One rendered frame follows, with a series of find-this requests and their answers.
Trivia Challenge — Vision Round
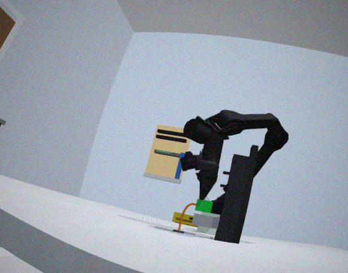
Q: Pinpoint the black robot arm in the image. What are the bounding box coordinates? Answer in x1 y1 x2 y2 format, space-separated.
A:
181 110 289 177

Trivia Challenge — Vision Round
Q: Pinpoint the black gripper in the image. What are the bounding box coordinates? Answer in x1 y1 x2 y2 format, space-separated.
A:
195 146 221 200

